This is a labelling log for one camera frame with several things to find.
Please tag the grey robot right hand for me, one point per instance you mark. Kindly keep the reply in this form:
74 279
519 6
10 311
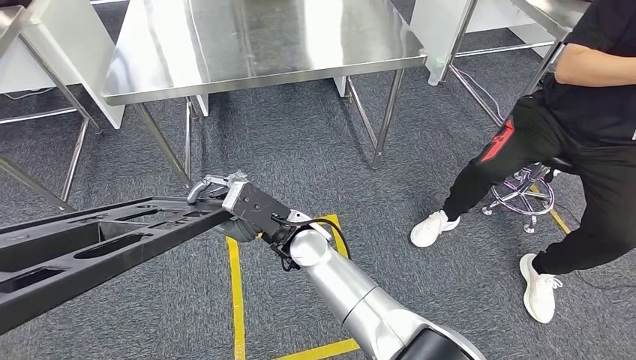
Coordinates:
238 231

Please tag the person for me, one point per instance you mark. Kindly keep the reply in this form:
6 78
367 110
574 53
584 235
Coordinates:
586 114

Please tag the yellow floor tape outline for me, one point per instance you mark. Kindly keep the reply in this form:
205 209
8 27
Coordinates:
237 298
559 218

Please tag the white cabinet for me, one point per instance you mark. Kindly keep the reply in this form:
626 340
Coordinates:
84 49

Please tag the black plastic frame part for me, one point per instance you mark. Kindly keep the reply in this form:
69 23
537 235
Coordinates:
124 258

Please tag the stainless steel table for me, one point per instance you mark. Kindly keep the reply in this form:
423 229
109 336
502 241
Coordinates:
59 82
546 12

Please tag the chrome stool with black seat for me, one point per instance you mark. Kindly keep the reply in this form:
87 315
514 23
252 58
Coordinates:
529 227

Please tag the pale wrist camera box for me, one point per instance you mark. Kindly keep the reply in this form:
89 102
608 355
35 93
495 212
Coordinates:
233 196

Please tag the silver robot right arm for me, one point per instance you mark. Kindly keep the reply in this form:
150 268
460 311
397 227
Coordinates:
348 293

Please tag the white desk panel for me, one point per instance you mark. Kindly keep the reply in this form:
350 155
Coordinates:
437 30

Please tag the person's right forearm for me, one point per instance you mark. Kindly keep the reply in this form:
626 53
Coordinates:
596 64

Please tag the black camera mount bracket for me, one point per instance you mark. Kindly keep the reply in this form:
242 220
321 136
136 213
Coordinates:
263 211

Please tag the stainless steel workbench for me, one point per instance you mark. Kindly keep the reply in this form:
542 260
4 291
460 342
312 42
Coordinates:
258 39

